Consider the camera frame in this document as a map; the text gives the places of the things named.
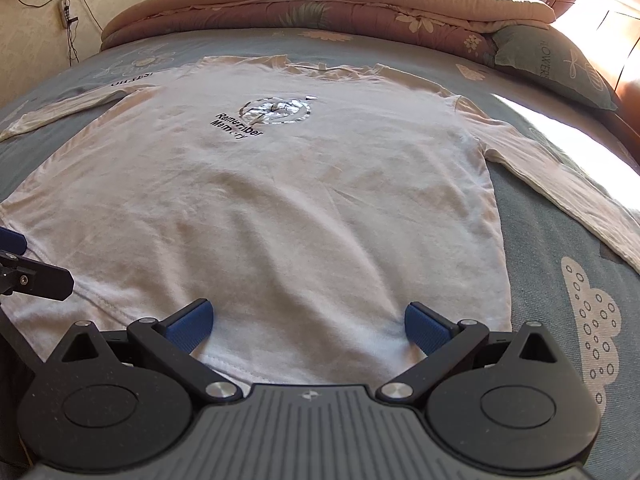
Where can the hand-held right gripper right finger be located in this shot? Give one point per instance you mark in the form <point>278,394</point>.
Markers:
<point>425,330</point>

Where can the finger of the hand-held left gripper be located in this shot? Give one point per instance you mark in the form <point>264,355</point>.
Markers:
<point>12,242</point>
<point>45,282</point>

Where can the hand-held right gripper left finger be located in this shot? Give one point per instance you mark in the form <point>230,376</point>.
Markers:
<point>190,327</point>

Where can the white long-sleeve printed shirt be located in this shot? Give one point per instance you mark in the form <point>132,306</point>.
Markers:
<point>275,200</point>

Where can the bed with blue-grey floral sheet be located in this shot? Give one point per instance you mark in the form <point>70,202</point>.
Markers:
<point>540,220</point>

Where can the power strip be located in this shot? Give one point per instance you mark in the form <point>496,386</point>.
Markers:
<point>64,12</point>

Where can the grey-green printed pillow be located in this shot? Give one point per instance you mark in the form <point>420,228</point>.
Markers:
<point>550,60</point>

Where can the folded pink floral quilt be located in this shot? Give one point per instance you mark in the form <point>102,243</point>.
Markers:
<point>300,0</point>

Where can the wooden headboard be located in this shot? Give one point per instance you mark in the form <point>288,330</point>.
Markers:
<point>620,35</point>

